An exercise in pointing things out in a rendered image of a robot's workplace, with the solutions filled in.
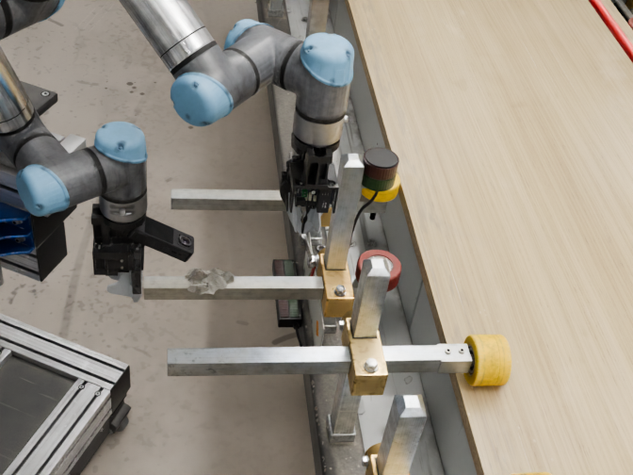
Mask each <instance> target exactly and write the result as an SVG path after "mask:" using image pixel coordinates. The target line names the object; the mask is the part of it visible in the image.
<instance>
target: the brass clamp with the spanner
mask: <svg viewBox="0 0 633 475"><path fill-rule="evenodd" d="M325 249H326V248H324V249H322V250H321V251H320V252H319V253H318V268H317V272H316V273H317V276H322V280H323V286H324V290H323V296H322V300H321V303H322V309H323V316H324V317H325V318H342V317H343V316H344V315H345V314H346V313H347V312H349V311H350V310H352V307H353V303H354V294H353V289H352V284H351V279H350V274H349V265H348V260H347V264H346V268H345V269H344V270H326V264H325V258H324V254H325ZM338 285H342V286H344V287H345V289H346V295H345V296H343V297H339V296H336V295H335V294H334V290H335V288H336V287H337V286H338Z"/></svg>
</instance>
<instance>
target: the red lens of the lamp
mask: <svg viewBox="0 0 633 475"><path fill-rule="evenodd" d="M368 150H370V149H368ZM368 150H366V151H365V153H366V152H367V151H368ZM365 153H364V157H363V162H364V166H365V169H364V173H365V174H366V175H367V176H369V177H371V178H374V179H378V180H387V179H391V178H393V177H394V176H395V175H396V174H397V171H398V164H397V165H396V166H395V167H393V168H389V169H388V168H387V169H380V168H376V167H374V166H372V165H370V164H369V163H368V162H367V161H366V159H365ZM393 153H394V152H393ZM394 154H395V153H394ZM395 155H396V154H395ZM396 156H397V155H396ZM398 163H399V158H398Z"/></svg>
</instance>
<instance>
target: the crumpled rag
mask: <svg viewBox="0 0 633 475"><path fill-rule="evenodd" d="M185 279H187V280H188V281H189V282H191V285H190V286H189V287H188V289H187V290H188V291H190V292H194V293H198V294H200V295H202V294H204V293H209V294H213V295H214V293H215V291H216V290H218V289H219V288H220V289H224V288H226V287H227V286H229V284H231V283H233V282H234V281H235V278H234V275H233V274H232V273H231V272H230V271H224V270H222V269H220V268H213V269H211V270H202V269H199V268H192V269H190V270H189V271H188V272H187V274H185Z"/></svg>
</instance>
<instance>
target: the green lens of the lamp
mask: <svg viewBox="0 0 633 475"><path fill-rule="evenodd" d="M395 180H396V175H395V176H394V177H393V178H391V179H389V180H385V181H379V180H375V179H372V178H370V177H368V176H367V175H365V173H364V175H363V180H362V185H363V186H364V187H365V188H368V189H370V190H373V191H387V190H389V189H391V188H392V187H393V186H394V184H395Z"/></svg>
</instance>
